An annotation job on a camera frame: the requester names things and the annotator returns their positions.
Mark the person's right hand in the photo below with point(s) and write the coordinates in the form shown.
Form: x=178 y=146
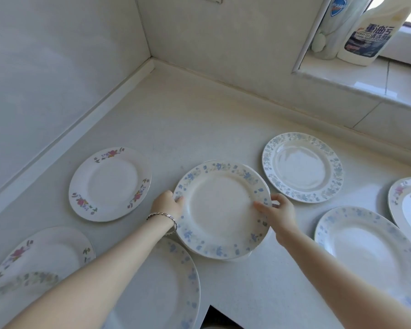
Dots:
x=282 y=219

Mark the person's left hand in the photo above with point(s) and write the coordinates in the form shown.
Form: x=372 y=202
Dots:
x=166 y=205

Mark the person's right thumb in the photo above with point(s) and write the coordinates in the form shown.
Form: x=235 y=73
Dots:
x=262 y=207

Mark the person's left thumb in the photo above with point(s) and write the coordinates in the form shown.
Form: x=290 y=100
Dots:
x=179 y=200

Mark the blue floral rim plate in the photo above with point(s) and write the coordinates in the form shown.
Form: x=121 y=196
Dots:
x=157 y=287
x=366 y=246
x=219 y=208
x=248 y=254
x=301 y=167

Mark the person's right forearm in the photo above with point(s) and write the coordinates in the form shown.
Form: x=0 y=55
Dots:
x=342 y=277

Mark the person's left forearm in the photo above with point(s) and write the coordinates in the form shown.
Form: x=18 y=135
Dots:
x=99 y=274

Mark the white bottle with blue label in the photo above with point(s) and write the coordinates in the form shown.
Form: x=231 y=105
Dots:
x=335 y=27

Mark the green floral rim plate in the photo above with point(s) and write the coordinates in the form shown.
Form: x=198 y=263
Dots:
x=10 y=298

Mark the white cleaner jug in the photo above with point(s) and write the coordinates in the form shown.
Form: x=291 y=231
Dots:
x=373 y=30

